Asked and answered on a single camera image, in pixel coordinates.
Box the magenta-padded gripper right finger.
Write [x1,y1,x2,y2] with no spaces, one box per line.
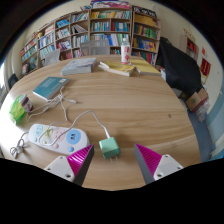
[133,143,184,185]

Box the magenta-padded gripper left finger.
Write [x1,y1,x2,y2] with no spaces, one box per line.
[43,143,96,187]

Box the green charger block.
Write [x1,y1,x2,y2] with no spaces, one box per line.
[98,136,121,162]

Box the white power strip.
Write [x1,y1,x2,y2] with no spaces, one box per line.
[27,123,91,157]

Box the green translucent container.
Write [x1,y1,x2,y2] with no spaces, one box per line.
[8,94,27,125]

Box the cardboard box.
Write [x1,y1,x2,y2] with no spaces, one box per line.
[185,87,210,113]

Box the small jar with red label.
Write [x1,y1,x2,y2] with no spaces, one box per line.
[18,93,34,113]

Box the teal book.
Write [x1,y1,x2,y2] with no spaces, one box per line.
[32,76,70,101]

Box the black cloth cover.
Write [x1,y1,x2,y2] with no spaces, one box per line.
[155,36,204,99]

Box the dark office chair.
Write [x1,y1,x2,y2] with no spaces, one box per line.
[7,73,20,90]

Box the yellow notepad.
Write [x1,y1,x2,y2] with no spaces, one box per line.
[130,58,163,76]

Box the grey book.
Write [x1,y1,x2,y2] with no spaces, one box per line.
[60,57,98,77]

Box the yellow book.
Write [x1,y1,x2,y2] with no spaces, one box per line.
[97,60,136,78]

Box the small grey mesh chair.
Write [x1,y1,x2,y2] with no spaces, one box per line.
[43,48,62,67]

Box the clear bottle with red label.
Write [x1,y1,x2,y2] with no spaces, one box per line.
[120,37,132,65]

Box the wide grey mesh chair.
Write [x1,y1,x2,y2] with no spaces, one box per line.
[79,39,111,57]

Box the wooden bookshelf with books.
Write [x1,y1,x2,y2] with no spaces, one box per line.
[19,0,163,77]

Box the white charger cable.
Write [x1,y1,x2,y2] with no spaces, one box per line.
[26,86,112,147]

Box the red wall hanging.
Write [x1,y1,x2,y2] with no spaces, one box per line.
[199,57,212,78]

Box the small wall shelf unit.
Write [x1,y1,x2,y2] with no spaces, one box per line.
[179,34,200,63]

